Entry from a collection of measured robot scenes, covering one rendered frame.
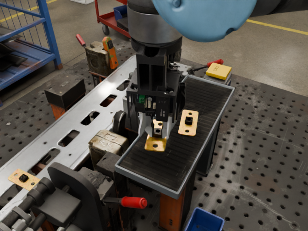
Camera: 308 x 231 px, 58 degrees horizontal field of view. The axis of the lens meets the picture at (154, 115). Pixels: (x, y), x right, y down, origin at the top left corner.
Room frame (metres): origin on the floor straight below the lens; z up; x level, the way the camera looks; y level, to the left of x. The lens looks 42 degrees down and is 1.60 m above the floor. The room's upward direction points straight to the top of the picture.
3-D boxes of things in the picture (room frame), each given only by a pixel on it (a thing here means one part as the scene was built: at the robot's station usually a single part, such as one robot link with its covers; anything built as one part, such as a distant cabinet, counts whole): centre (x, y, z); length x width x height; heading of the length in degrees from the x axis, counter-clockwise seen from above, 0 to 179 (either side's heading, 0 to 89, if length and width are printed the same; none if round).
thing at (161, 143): (0.38, -0.01, 1.22); 0.08 x 0.04 x 0.01; 170
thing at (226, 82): (0.70, -0.19, 0.92); 0.08 x 0.08 x 0.44; 62
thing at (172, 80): (0.35, 0.00, 1.37); 0.09 x 0.08 x 0.12; 170
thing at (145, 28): (0.36, -0.01, 1.45); 0.08 x 0.08 x 0.05
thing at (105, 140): (0.50, 0.12, 0.89); 0.13 x 0.11 x 0.38; 62
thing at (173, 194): (0.47, -0.07, 1.16); 0.37 x 0.14 x 0.02; 152
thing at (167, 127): (0.35, -0.02, 1.26); 0.06 x 0.03 x 0.09; 170
